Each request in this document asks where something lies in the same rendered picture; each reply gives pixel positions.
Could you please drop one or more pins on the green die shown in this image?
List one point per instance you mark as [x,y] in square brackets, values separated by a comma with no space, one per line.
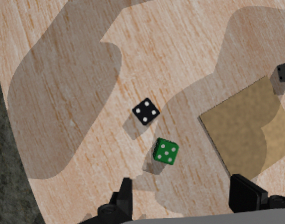
[165,151]

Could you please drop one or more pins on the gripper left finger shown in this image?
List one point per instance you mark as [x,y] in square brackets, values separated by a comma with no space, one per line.
[119,213]

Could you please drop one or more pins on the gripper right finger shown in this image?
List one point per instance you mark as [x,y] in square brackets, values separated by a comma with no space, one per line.
[245,195]

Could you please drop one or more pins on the tan square mat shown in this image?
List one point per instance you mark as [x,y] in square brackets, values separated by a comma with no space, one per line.
[248,129]

